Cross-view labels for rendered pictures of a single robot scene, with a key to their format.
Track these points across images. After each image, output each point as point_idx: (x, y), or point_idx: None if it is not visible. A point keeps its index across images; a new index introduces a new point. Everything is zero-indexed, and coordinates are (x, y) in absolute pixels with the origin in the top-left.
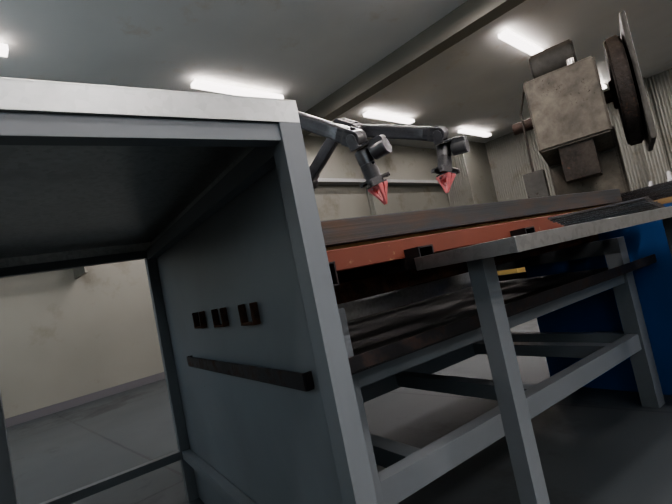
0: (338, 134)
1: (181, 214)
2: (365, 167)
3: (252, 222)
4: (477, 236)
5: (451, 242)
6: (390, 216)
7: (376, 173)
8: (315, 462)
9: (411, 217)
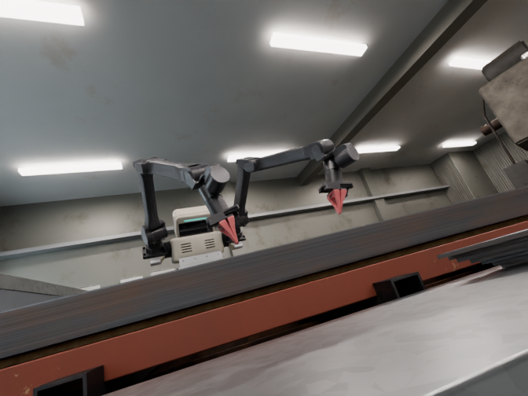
0: (181, 174)
1: (34, 283)
2: (207, 204)
3: None
4: (281, 309)
5: (205, 335)
6: (41, 308)
7: (218, 209)
8: None
9: (100, 300)
